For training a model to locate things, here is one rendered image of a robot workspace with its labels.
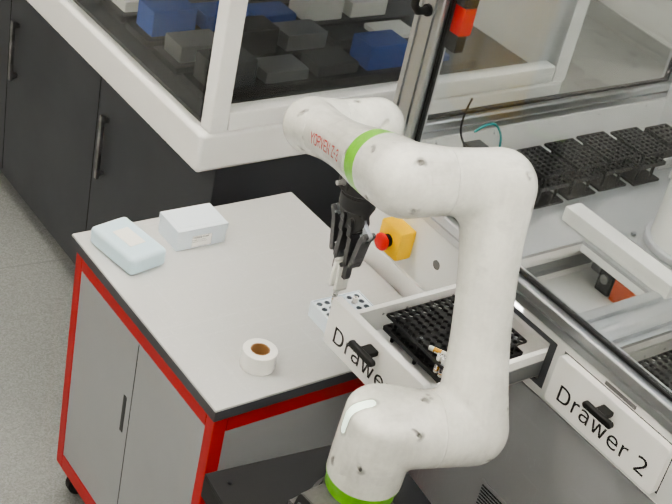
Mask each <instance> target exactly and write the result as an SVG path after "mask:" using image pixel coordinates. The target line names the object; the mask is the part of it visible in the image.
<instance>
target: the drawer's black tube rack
mask: <svg viewBox="0 0 672 504"><path fill-rule="evenodd" d="M449 300H451V301H449ZM454 301H455V295H453V296H449V297H446V298H442V299H438V300H435V301H431V302H427V303H424V304H420V305H416V306H413V307H409V308H406V309H402V310H398V311H395V313H396V314H397V316H398V317H400V318H401V319H402V320H403V321H405V322H406V323H407V324H408V325H409V326H410V327H411V328H412V329H413V330H414V331H415V332H416V333H417V334H418V335H419V336H420V338H421V339H423V340H424V341H425V342H426V343H427V344H428V345H429V346H430V345H432V346H434V347H437V348H439V349H441V350H444V351H446V352H447V348H448V343H449V337H450V330H451V324H452V317H453V309H454V305H453V304H454ZM442 302H445V303H442ZM434 303H436V304H438V305H436V304H434ZM426 306H429V307H426ZM447 306H449V307H447ZM438 307H440V308H442V309H440V308H438ZM420 308H422V309H420ZM413 310H415V311H413ZM405 311H406V312H408V313H406V312H405ZM424 312H426V313H424ZM398 313H399V314H402V315H399V314H398ZM417 314H420V315H417ZM410 316H413V317H410ZM403 318H406V319H403ZM383 330H384V331H385V332H386V333H387V334H388V335H389V336H390V337H391V338H390V342H391V343H393V342H394V341H395V342H396V343H397V344H398V345H399V346H400V347H401V348H402V349H403V350H404V351H405V352H406V353H407V354H408V355H409V356H410V357H411V358H412V359H413V361H412V364H413V365H415V364H416V363H417V364H418V365H419V366H420V367H421V368H422V369H423V370H424V371H425V372H426V373H428V374H429V375H430V376H431V377H432V378H433V379H434V380H435V381H436V383H439V382H441V378H440V377H438V376H437V375H438V373H434V372H433V369H434V365H435V363H434V362H433V361H432V360H431V359H430V358H429V357H428V356H427V355H426V354H425V353H424V352H423V351H422V350H421V349H420V348H419V347H418V346H417V345H416V344H415V343H413V342H412V341H411V340H410V339H409V338H408V337H407V336H406V335H405V334H404V333H403V332H402V331H401V330H400V329H399V328H398V327H397V326H396V325H395V324H394V323H390V324H386V325H384V326H383ZM511 332H513V333H511V339H512V340H511V343H510V358H509V360H510V359H513V358H516V357H519V356H522V354H523V351H521V350H520V349H519V348H518V347H517V346H519V345H522V344H525V343H527V340H526V339H525V338H524V337H523V336H521V335H520V334H519V333H518V332H517V331H516V330H515V329H514V328H512V331H511ZM515 336H517V337H518V338H517V337H515ZM420 338H418V339H420ZM519 340H521V341H523V342H521V341H519Z"/></svg>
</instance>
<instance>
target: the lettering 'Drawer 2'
mask: <svg viewBox="0 0 672 504"><path fill-rule="evenodd" d="M562 388H563V389H564V390H565V391H566V392H567V393H568V400H567V402H566V403H563V402H561V401H560V400H559V396H560V394H561V391H562ZM570 398H571V397H570V393H569V392H568V390H567V389H566V388H565V387H564V386H563V385H561V387H560V390H559V392H558V395H557V398H556V400H558V401H559V402H560V403H561V404H562V405H565V406H566V405H568V404H569V402H570ZM582 411H584V412H585V413H586V414H587V417H586V416H584V415H583V414H579V416H578V419H579V421H580V422H581V423H585V424H584V425H585V426H586V425H587V422H588V420H589V414H588V413H587V412H586V411H585V410H584V409H582ZM581 416H583V417H584V418H585V419H586V421H585V422H583V421H582V420H581V419H580V417H581ZM594 423H595V419H594V418H593V423H592V430H591V431H592V432H593V433H594V432H595V431H596V430H597V428H598V427H599V431H598V438H599V439H600V438H601V437H602V436H603V435H604V433H605V432H606V431H607V430H606V429H605V430H604V431H603V432H602V433H601V434H600V430H601V425H600V424H598V425H597V426H596V428H595V429H594ZM611 437H612V438H614V439H615V441H616V444H615V443H614V442H612V441H611V440H610V438H611ZM608 441H610V442H611V443H612V444H613V445H614V446H616V447H617V445H618V442H617V439H616V438H615V437H614V436H613V435H609V436H608V437H607V440H606V443H607V446H608V447H609V448H610V449H611V450H612V451H615V449H613V448H611V447H610V446H609V443H608ZM623 449H626V450H627V451H629V449H627V448H626V447H624V445H623V444H622V446H621V449H620V451H619V453H618V456H619V457H620V455H621V452H622V450H623ZM638 457H639V458H641V459H643V460H644V462H645V465H644V466H642V467H633V470H634V471H635V472H636V473H638V474H639V475H640V476H641V477H642V476H643V475H642V474H640V473H639V472H638V471H637V470H636V469H644V468H646V467H647V462H646V460H645V459H644V458H643V457H642V456H640V455H639V456H638Z"/></svg>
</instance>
